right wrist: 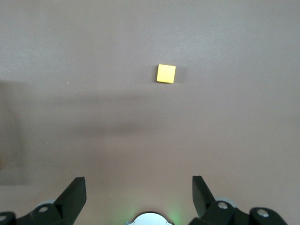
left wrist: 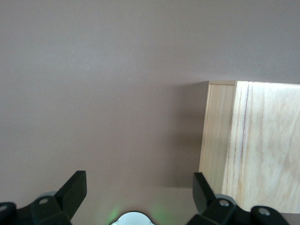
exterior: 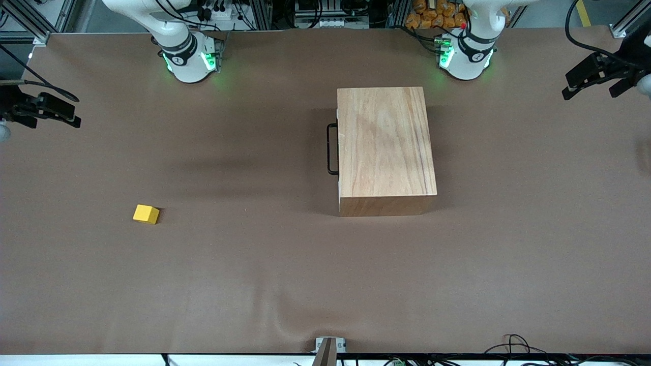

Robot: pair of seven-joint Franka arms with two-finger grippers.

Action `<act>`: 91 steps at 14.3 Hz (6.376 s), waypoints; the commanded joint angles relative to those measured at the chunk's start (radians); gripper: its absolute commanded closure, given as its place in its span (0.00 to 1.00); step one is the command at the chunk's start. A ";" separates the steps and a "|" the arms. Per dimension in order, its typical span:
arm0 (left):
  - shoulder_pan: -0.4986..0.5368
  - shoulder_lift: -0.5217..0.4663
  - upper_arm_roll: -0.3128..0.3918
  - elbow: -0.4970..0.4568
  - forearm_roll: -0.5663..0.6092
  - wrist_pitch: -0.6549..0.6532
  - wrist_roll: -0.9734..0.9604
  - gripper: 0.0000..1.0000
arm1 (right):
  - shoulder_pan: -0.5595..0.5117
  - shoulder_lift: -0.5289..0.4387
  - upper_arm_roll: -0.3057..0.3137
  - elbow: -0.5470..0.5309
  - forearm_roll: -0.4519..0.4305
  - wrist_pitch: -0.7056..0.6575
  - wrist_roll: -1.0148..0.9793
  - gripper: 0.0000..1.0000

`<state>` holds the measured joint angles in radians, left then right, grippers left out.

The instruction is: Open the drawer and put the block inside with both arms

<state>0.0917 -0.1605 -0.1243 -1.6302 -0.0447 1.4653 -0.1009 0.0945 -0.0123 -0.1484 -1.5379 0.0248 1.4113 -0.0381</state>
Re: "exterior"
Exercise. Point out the light wooden cabinet box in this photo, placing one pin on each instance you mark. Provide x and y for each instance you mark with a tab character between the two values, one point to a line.
386	152

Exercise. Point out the orange packet pile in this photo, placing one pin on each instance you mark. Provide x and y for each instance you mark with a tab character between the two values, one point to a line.
435	15

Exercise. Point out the metal table edge bracket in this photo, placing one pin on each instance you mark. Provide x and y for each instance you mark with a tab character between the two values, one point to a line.
329	348

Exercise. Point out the aluminium frame post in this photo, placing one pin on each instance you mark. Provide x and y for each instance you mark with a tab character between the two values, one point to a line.
35	33
623	28

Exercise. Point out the power strip with black plugs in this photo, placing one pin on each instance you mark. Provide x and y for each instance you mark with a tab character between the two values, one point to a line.
216	10

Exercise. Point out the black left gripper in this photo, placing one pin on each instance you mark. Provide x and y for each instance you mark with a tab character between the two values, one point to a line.
626	71

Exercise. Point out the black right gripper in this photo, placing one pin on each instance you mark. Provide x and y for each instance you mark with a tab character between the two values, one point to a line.
14	104

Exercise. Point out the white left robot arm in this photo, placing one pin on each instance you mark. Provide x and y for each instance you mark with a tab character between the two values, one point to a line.
465	68

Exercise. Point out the grey arm base connector box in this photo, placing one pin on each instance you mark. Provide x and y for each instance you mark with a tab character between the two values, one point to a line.
441	48
219	51

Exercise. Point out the white power strip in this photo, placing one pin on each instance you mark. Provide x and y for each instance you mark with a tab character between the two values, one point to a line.
325	23

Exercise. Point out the brown table cover sheet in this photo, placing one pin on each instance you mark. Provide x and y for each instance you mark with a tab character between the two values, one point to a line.
254	279

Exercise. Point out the aluminium extrusion column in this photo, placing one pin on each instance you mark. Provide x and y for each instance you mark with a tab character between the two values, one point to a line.
397	12
262	15

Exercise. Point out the yellow wooden block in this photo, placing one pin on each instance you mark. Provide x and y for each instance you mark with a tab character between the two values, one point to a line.
146	214

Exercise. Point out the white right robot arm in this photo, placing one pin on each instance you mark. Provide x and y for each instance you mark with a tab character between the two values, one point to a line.
188	68

